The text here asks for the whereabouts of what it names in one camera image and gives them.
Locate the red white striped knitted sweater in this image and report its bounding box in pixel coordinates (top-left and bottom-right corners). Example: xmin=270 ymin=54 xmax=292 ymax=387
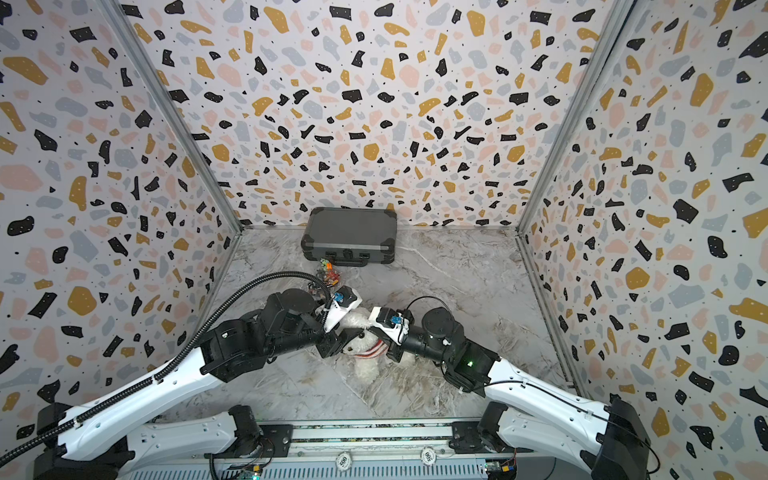
xmin=354 ymin=339 xmax=388 ymax=359

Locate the white teddy bear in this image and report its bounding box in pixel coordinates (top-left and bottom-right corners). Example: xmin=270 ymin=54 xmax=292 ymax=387
xmin=339 ymin=307 xmax=411 ymax=385

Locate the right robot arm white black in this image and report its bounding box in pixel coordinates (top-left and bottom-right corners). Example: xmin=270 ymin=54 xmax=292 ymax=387
xmin=371 ymin=307 xmax=658 ymax=479

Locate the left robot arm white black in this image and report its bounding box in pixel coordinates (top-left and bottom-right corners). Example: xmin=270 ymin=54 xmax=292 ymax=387
xmin=32 ymin=287 xmax=362 ymax=479

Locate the bag of colourful small parts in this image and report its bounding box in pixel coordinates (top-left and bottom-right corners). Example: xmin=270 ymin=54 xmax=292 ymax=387
xmin=308 ymin=259 xmax=341 ymax=298

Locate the dark grey hard case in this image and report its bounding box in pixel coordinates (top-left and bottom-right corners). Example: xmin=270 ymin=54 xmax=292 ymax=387
xmin=300 ymin=207 xmax=398 ymax=267

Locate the black corrugated cable conduit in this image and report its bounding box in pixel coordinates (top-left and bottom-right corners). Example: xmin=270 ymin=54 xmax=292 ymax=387
xmin=0 ymin=271 xmax=334 ymax=469

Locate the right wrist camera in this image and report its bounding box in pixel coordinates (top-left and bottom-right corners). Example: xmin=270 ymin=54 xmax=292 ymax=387
xmin=367 ymin=307 xmax=410 ymax=345

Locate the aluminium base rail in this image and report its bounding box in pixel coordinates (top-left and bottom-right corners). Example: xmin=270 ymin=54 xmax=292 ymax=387
xmin=121 ymin=412 xmax=611 ymax=479

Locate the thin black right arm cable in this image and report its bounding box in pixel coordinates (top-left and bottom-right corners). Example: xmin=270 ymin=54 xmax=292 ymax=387
xmin=404 ymin=295 xmax=661 ymax=475

